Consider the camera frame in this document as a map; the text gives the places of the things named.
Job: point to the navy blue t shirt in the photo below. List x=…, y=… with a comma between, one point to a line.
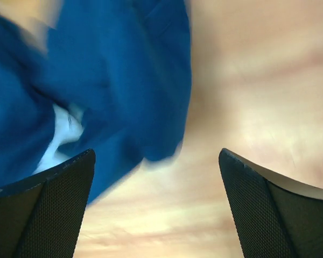
x=112, y=76

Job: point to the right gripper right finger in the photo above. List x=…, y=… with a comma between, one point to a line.
x=274, y=215

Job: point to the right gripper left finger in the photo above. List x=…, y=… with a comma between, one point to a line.
x=41, y=215

